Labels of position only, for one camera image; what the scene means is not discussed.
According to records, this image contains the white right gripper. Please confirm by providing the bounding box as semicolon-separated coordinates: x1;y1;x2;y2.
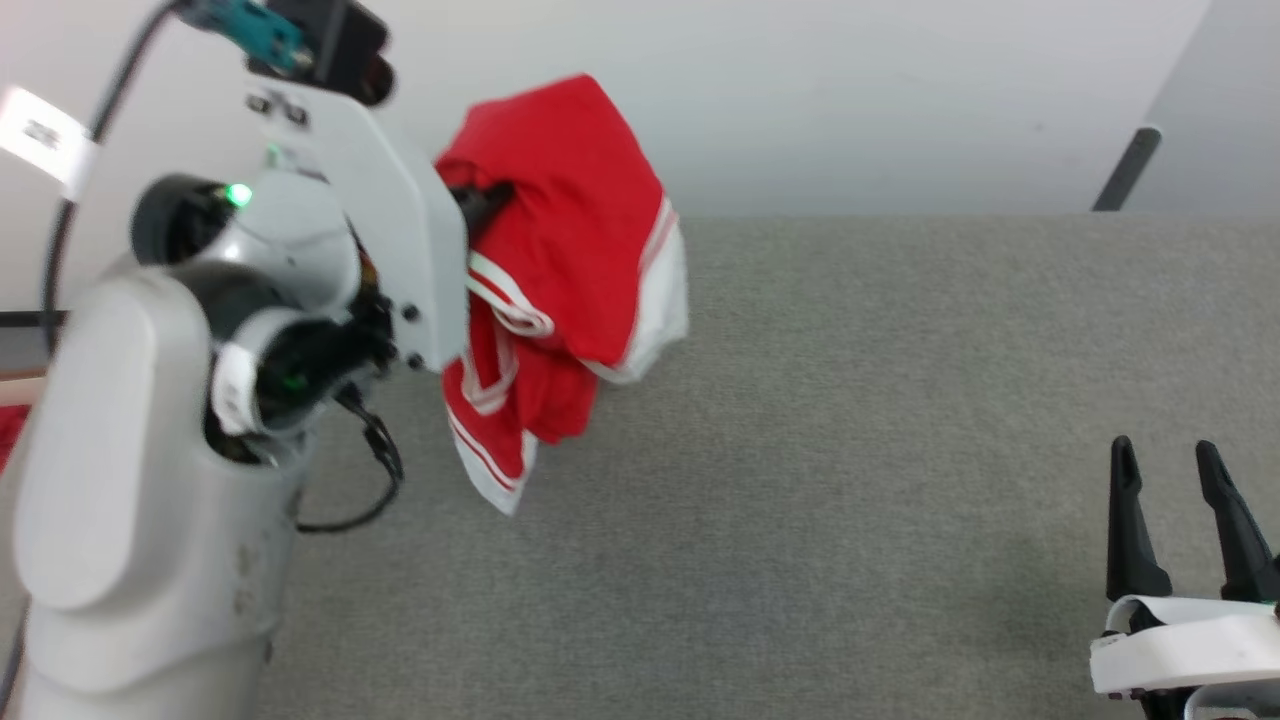
1089;435;1280;720

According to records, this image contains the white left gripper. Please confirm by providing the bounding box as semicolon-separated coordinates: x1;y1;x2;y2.
245;80;517;374

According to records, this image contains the red white basketball jersey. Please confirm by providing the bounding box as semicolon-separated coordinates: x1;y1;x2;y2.
433;73;691;517

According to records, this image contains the small red cloth piece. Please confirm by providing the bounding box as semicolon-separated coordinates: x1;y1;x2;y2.
0;405;33;471

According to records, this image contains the short black looped cable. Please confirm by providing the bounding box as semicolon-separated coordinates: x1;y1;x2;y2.
295;385;406;536

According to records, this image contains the white cable label tag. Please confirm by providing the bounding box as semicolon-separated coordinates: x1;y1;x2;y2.
0;85;101;201

